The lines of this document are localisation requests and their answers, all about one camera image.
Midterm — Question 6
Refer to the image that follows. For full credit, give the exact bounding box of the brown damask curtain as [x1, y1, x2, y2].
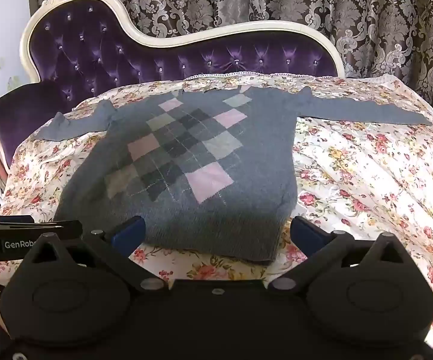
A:
[27, 0, 433, 136]

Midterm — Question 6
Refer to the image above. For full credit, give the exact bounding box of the grey argyle sweater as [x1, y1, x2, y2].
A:
[34, 85, 433, 264]

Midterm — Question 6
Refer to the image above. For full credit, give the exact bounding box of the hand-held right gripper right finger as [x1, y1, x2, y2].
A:
[267, 215, 415, 294]

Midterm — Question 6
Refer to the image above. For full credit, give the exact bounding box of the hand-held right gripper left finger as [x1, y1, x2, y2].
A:
[23, 215, 169, 294]

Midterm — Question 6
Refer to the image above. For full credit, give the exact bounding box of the floral blanket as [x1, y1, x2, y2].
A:
[0, 73, 433, 347]

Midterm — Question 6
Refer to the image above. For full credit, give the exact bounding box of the purple tufted headboard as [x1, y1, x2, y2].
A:
[0, 0, 346, 167]

